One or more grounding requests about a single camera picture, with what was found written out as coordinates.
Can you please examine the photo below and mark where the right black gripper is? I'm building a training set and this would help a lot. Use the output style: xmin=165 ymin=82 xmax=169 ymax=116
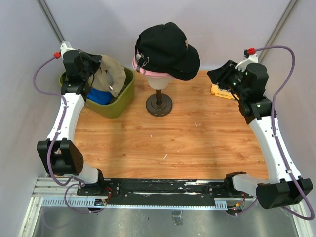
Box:
xmin=207 ymin=60 xmax=248 ymax=99

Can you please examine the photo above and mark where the beige and black cap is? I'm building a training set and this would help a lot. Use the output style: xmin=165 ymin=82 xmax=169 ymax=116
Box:
xmin=88 ymin=55 xmax=126 ymax=98

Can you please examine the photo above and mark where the blue item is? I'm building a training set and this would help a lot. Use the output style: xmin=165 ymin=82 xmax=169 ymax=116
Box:
xmin=87 ymin=88 xmax=112 ymax=105

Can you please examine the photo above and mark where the pink baseball cap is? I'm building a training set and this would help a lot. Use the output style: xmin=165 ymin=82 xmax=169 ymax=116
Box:
xmin=132 ymin=49 xmax=175 ymax=79

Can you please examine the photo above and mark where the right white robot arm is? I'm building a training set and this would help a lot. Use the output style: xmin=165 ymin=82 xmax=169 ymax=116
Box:
xmin=207 ymin=60 xmax=313 ymax=209

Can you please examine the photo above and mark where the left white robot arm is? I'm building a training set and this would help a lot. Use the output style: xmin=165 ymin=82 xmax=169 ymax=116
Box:
xmin=33 ymin=48 xmax=106 ymax=196

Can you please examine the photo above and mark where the yellow cartoon car cloth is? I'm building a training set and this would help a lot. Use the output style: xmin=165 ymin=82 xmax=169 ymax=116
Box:
xmin=210 ymin=84 xmax=234 ymax=100

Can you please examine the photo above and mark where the green plastic bin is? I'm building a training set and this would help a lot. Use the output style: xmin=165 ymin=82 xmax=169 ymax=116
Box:
xmin=65 ymin=68 xmax=135 ymax=122

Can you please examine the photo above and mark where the white mannequin head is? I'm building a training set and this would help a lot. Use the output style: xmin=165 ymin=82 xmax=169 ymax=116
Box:
xmin=146 ymin=76 xmax=174 ymax=90

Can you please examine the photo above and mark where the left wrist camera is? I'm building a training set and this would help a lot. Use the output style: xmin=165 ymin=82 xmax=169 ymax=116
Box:
xmin=53 ymin=41 xmax=74 ymax=59

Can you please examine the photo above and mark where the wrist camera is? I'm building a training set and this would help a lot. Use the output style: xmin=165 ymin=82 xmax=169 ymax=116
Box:
xmin=53 ymin=41 xmax=74 ymax=59
xmin=235 ymin=48 xmax=258 ymax=72

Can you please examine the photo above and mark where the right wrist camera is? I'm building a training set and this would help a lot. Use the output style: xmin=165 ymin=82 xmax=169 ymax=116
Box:
xmin=235 ymin=48 xmax=258 ymax=72

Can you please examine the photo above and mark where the left aluminium frame post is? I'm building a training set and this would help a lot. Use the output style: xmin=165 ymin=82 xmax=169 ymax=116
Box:
xmin=36 ymin=0 xmax=65 ymax=43

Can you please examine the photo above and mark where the aluminium frame post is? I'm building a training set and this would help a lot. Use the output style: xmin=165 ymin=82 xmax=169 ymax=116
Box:
xmin=258 ymin=0 xmax=301 ymax=68
xmin=36 ymin=0 xmax=65 ymax=43

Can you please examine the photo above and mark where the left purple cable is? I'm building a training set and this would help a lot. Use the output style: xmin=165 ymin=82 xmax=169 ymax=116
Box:
xmin=33 ymin=55 xmax=107 ymax=214

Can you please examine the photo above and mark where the right aluminium frame post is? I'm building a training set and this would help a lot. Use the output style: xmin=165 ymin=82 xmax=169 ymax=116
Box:
xmin=258 ymin=0 xmax=301 ymax=68

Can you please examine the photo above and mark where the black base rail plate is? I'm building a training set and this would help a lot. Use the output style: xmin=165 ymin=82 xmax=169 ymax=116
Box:
xmin=77 ymin=178 xmax=252 ymax=205

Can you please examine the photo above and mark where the grey slotted cable duct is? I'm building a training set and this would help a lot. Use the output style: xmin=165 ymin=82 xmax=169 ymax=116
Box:
xmin=40 ymin=197 xmax=228 ymax=211

